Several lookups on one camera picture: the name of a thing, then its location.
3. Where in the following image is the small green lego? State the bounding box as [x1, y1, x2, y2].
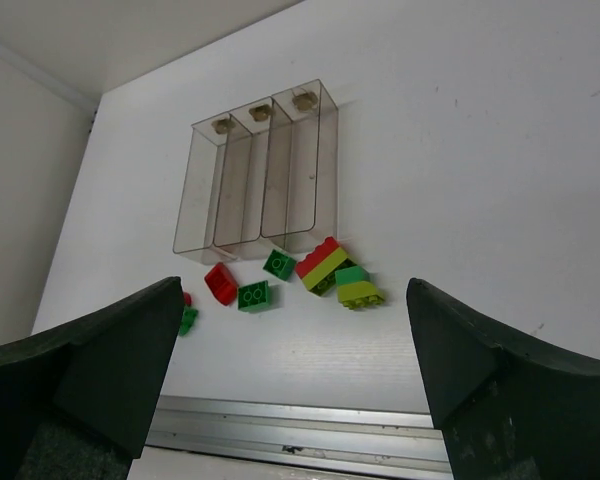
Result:
[335, 265, 370, 287]

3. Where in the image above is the red square lego brick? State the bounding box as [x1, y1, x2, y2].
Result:
[204, 262, 238, 306]

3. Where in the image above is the long lime lego brick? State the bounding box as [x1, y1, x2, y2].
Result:
[301, 247, 356, 297]

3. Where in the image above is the long red lego brick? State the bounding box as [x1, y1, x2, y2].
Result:
[295, 236, 340, 279]

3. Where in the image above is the small green lego brick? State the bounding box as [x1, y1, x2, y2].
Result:
[178, 305, 198, 337]

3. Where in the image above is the lime curved lego brick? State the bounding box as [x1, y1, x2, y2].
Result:
[337, 281, 385, 310]

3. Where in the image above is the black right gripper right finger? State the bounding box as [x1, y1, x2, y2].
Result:
[406, 278, 600, 479]

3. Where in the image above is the green square lego brick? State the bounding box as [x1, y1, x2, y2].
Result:
[263, 249, 296, 281]

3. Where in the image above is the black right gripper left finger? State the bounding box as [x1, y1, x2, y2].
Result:
[0, 277, 183, 479]

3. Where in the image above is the left clear plastic bin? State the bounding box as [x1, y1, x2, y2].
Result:
[173, 114, 235, 265]

